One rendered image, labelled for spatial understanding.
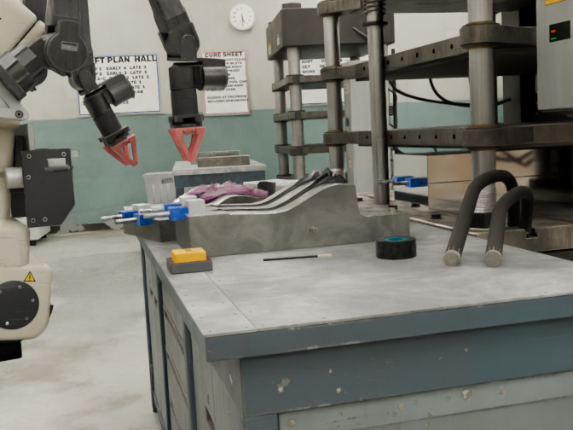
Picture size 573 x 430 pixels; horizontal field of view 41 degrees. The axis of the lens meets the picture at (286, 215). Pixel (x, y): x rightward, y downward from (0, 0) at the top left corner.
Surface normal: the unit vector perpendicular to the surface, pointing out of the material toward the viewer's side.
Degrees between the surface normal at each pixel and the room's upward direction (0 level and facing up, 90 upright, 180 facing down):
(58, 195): 90
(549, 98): 90
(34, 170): 90
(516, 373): 90
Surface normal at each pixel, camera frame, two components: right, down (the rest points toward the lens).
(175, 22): 0.49, 0.22
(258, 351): 0.26, 0.10
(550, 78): -0.97, 0.07
